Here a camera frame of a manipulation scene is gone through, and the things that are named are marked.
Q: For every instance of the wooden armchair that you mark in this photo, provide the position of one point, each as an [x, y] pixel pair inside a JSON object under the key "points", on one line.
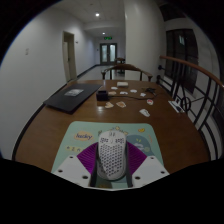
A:
{"points": [[126, 67]]}

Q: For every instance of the white notepad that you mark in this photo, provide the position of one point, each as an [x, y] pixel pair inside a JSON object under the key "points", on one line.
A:
{"points": [[176, 106]]}

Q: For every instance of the small black box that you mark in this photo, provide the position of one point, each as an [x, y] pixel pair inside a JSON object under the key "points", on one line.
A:
{"points": [[101, 96]]}

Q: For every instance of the dark window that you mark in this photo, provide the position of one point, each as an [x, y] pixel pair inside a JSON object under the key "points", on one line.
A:
{"points": [[181, 56]]}

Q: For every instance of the beige sticker card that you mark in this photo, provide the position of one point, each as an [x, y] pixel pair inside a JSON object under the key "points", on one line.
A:
{"points": [[109, 105]]}

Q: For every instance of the open side doorway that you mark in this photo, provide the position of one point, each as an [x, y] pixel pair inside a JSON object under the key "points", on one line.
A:
{"points": [[69, 56]]}

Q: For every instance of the black closed laptop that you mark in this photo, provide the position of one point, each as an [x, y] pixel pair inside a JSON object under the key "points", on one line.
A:
{"points": [[71, 96]]}

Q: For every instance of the black railing with wooden handrail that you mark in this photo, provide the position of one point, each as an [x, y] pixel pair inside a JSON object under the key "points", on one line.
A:
{"points": [[190, 65]]}

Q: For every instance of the white perforated computer mouse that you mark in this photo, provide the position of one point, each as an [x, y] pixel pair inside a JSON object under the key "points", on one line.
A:
{"points": [[111, 156]]}

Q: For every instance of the glass double door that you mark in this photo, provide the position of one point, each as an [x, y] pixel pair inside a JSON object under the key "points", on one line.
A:
{"points": [[108, 54]]}

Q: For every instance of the small flat white box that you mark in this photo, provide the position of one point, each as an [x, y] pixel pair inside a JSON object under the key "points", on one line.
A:
{"points": [[122, 84]]}

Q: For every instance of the pink white sticker card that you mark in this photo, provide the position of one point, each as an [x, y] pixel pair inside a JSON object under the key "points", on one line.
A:
{"points": [[150, 102]]}

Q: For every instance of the green exit sign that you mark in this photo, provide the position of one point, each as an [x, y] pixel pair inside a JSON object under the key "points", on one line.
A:
{"points": [[108, 38]]}

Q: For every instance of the small white sticker card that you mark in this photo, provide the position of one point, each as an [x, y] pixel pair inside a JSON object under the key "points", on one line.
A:
{"points": [[133, 90], [143, 94]]}

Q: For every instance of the orange sticker card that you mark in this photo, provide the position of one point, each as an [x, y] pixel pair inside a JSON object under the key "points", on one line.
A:
{"points": [[121, 104]]}

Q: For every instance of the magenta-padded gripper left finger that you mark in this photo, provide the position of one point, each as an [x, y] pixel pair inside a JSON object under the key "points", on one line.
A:
{"points": [[70, 170]]}

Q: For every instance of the mint green printed mouse pad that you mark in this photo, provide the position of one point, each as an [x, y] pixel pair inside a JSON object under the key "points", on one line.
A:
{"points": [[66, 146]]}

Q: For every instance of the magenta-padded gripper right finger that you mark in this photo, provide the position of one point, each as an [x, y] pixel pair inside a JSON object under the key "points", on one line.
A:
{"points": [[150, 170]]}

